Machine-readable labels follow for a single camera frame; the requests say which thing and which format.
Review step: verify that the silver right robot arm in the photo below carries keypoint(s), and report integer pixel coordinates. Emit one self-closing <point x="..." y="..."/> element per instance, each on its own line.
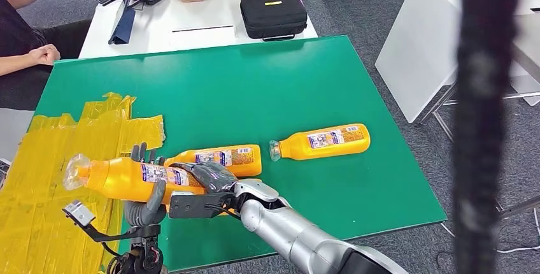
<point x="295" y="238"/>

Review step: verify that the white desk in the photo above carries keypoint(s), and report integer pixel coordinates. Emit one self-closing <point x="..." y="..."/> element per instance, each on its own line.
<point x="422" y="31"/>

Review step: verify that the yellow plastic sheet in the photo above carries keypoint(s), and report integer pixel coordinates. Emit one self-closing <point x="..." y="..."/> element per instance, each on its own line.
<point x="42" y="221"/>

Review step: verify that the yellow detergent bottle clear cap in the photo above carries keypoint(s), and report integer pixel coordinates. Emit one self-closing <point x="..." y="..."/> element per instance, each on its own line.
<point x="249" y="169"/>
<point x="122" y="179"/>
<point x="329" y="150"/>

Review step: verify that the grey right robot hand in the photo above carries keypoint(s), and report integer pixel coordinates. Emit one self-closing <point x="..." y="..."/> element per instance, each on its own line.
<point x="215" y="179"/>

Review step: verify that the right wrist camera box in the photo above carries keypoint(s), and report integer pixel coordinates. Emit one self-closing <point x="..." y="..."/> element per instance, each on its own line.
<point x="190" y="205"/>

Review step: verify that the steel frame table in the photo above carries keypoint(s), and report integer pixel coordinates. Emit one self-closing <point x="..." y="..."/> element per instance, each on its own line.
<point x="529" y="48"/>

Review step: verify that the thin black stick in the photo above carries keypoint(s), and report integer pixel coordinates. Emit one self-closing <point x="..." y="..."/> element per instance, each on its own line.
<point x="202" y="29"/>

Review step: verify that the dark blue folded stand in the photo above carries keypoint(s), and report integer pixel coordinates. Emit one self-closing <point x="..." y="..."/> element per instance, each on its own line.
<point x="123" y="25"/>

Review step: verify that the person's right forearm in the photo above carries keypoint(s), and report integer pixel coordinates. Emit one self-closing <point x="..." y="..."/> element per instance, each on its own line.
<point x="17" y="66"/>

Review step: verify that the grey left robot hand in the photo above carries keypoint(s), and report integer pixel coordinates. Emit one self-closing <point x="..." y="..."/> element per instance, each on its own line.
<point x="143" y="215"/>

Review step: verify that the black zipped carrying case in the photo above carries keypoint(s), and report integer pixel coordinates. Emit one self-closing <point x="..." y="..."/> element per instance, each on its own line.
<point x="273" y="16"/>

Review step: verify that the person's body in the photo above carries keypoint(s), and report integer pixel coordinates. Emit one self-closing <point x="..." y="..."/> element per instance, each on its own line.
<point x="17" y="27"/>

